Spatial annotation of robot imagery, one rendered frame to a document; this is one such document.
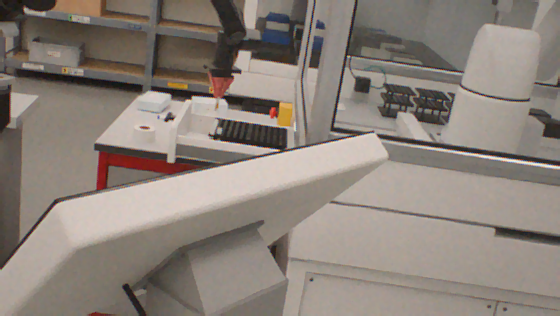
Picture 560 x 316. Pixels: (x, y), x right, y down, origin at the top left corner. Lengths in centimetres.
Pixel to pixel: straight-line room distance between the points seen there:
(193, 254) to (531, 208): 85
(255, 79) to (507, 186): 147
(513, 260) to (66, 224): 108
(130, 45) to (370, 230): 485
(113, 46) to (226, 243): 530
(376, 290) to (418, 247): 14
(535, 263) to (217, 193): 94
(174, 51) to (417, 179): 481
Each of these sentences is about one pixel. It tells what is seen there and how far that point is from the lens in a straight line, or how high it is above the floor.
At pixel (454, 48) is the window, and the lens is 132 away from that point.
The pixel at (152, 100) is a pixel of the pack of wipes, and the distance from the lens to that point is 243.
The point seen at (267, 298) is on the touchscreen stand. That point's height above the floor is 101.
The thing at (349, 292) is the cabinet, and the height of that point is 73.
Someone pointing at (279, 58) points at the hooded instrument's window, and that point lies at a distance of 265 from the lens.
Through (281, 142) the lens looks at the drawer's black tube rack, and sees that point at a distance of 182.
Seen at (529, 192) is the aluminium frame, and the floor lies 103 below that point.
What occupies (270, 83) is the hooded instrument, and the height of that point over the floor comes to 87.
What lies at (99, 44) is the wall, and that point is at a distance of 609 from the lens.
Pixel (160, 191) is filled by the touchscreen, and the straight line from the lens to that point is 65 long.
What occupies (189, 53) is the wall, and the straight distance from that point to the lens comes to 601.
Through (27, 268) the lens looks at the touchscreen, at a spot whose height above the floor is 111.
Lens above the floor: 145
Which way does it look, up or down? 19 degrees down
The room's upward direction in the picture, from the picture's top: 9 degrees clockwise
